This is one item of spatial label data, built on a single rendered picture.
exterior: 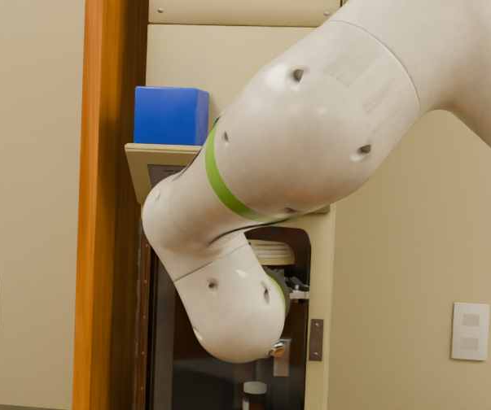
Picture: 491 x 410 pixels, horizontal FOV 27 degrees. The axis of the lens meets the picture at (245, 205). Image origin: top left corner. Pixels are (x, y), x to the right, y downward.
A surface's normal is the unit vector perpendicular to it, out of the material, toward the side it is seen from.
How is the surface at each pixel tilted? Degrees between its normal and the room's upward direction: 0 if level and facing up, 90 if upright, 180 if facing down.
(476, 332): 90
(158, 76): 90
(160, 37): 90
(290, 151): 110
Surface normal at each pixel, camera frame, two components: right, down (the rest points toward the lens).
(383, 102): 0.57, 0.06
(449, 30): 0.34, 0.04
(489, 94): -0.38, 0.47
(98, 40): -0.16, 0.04
